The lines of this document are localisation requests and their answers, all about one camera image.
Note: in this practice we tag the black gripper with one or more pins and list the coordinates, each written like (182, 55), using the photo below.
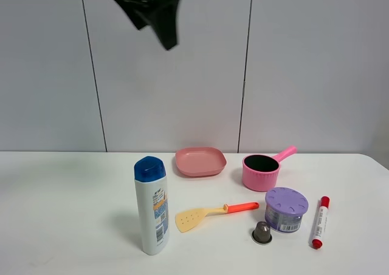
(162, 18)

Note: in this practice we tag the purple-lidded round can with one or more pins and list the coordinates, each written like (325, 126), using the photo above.
(285, 208)

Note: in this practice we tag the pink square plate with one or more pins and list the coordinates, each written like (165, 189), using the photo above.
(200, 161)

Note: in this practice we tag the white blue-capped shampoo bottle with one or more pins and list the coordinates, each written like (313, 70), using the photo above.
(152, 203)

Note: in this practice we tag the pink toy saucepan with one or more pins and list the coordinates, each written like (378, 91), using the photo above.
(260, 172)

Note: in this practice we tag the yellow orange toy spatula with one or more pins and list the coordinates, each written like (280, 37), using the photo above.
(188, 220)

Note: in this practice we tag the red whiteboard marker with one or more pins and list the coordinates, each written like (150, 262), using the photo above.
(320, 223)

